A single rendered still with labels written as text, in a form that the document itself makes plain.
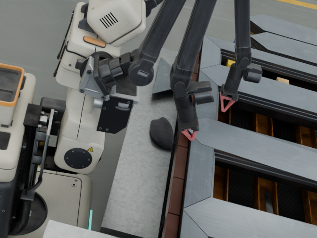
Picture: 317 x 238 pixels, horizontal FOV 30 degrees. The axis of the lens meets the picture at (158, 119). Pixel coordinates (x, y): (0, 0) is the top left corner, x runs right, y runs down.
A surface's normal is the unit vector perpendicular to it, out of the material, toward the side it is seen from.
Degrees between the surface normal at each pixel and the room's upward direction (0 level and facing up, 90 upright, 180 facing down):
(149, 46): 82
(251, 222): 0
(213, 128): 0
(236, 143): 0
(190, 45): 90
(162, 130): 9
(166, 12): 90
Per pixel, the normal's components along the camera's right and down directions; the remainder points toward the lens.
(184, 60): 0.00, 0.51
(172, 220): 0.25, -0.77
